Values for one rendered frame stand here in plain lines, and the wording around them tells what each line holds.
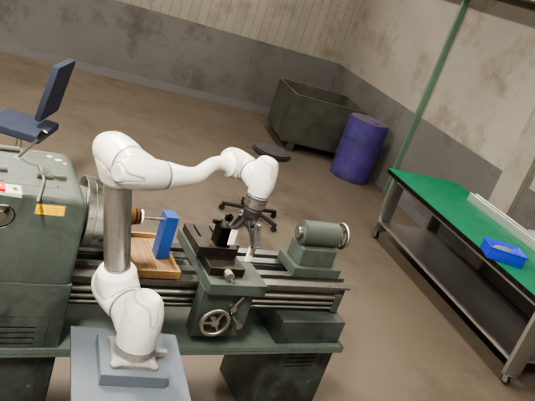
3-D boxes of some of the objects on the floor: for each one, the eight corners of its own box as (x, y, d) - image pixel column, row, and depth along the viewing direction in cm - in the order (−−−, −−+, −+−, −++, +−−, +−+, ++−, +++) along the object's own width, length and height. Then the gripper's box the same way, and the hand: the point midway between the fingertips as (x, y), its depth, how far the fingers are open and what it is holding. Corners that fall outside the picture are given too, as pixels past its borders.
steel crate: (351, 165, 894) (372, 114, 866) (279, 149, 850) (298, 95, 822) (327, 142, 977) (345, 94, 949) (260, 126, 934) (276, 75, 906)
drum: (373, 188, 828) (397, 130, 799) (337, 181, 808) (361, 121, 779) (357, 171, 875) (379, 117, 846) (323, 164, 855) (344, 107, 826)
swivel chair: (52, 170, 563) (76, 57, 526) (52, 199, 513) (78, 76, 476) (-22, 158, 538) (-3, 39, 501) (-29, 186, 489) (-9, 56, 452)
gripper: (230, 192, 255) (216, 238, 263) (263, 221, 238) (247, 269, 245) (244, 192, 260) (230, 237, 267) (279, 221, 243) (262, 268, 250)
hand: (239, 251), depth 256 cm, fingers open, 13 cm apart
